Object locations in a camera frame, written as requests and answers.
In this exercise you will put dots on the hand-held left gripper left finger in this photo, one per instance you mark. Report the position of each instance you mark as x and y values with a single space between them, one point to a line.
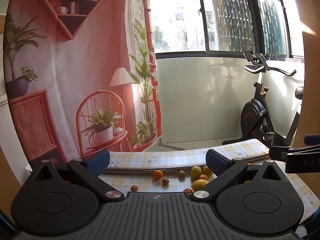
98 162

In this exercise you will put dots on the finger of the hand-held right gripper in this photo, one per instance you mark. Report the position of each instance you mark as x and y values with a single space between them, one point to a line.
312 140
277 153

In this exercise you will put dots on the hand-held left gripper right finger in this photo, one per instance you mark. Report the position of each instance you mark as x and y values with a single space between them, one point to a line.
215 162

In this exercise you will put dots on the yellow-green citrus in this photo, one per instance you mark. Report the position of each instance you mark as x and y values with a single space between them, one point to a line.
195 171

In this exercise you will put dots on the large yellow lemon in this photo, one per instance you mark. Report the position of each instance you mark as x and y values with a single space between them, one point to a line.
199 184

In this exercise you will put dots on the brown kiwi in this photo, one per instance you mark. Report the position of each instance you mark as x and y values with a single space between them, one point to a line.
165 181
134 187
181 174

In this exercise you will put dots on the large orange tangerine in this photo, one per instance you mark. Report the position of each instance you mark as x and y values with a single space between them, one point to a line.
157 175

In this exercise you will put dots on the long metal pole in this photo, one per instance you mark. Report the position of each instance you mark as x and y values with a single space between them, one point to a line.
140 169

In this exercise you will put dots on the metal backdrop stand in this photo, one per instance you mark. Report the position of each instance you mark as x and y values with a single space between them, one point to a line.
172 147

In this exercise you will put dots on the black exercise bike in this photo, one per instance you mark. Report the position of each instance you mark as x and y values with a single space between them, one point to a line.
252 115

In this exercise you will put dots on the yellow checked floral tablecloth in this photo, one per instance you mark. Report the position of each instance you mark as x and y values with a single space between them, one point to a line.
145 158

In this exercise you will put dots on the brown wooden panel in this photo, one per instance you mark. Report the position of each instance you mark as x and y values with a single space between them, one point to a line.
8 180
312 80

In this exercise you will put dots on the printed backdrop cloth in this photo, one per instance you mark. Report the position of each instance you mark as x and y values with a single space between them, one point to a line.
75 67

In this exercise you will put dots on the sliding glass window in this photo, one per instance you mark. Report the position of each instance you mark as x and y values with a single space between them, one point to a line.
180 17

